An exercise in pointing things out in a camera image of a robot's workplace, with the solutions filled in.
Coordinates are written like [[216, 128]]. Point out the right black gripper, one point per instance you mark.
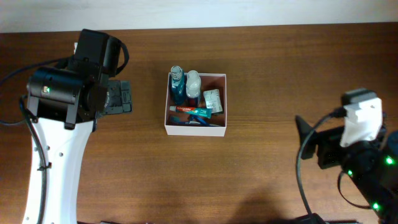
[[325, 142]]

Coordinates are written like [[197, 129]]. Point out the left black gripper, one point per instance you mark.
[[122, 97]]

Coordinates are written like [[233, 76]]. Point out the blue white toothbrush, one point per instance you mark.
[[177, 120]]

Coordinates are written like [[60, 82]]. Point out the teal mouthwash bottle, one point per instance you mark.
[[177, 84]]

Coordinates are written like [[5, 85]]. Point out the blue disposable razor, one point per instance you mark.
[[194, 119]]

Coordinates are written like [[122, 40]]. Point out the clear pump soap bottle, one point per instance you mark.
[[193, 88]]

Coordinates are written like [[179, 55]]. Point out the green white toothpaste tube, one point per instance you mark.
[[204, 112]]

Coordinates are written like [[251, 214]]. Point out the green soap bar box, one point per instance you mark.
[[213, 101]]

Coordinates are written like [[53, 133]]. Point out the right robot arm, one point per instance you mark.
[[372, 169]]

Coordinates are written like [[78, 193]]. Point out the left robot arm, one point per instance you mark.
[[65, 99]]

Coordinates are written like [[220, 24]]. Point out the white cardboard box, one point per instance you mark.
[[209, 81]]

